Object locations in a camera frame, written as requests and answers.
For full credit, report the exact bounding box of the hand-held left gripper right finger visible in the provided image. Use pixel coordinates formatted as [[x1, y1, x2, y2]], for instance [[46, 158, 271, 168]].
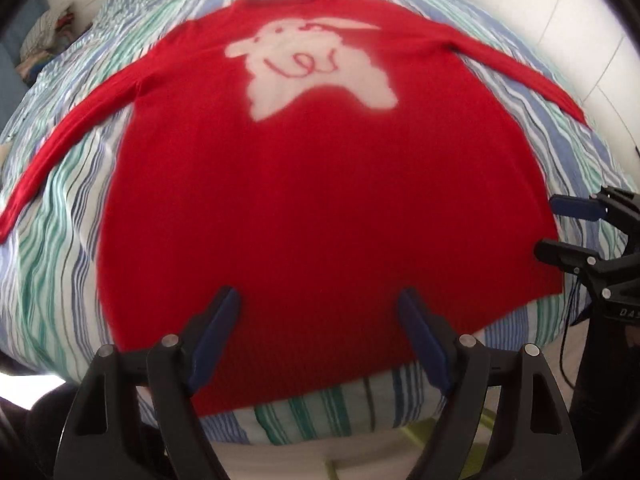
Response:
[[397, 287, 583, 480]]

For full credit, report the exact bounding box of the blue curtain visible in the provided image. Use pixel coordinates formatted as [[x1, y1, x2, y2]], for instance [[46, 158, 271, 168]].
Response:
[[0, 0, 48, 103]]

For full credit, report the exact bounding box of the black cable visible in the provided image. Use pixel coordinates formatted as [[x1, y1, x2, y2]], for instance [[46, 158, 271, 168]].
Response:
[[559, 277, 583, 392]]

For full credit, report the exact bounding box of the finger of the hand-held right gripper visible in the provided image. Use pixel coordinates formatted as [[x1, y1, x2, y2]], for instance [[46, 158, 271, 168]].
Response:
[[534, 240, 640, 286], [549, 186, 640, 233]]

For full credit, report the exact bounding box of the pile of clothes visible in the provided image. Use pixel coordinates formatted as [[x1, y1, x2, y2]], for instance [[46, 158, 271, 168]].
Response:
[[19, 4, 77, 63]]

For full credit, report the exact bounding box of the person's dark clothing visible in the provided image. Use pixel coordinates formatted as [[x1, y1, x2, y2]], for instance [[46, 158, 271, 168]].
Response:
[[569, 320, 640, 463]]

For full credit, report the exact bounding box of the red sweater with white print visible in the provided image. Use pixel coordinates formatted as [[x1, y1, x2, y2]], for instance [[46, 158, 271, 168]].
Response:
[[0, 0, 588, 418]]

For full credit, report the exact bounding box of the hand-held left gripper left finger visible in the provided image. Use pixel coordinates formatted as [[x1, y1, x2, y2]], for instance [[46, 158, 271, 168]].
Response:
[[52, 286, 243, 480]]

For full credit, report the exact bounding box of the blue green striped bed sheet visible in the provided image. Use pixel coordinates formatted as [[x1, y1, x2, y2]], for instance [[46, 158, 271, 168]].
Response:
[[0, 0, 637, 447]]

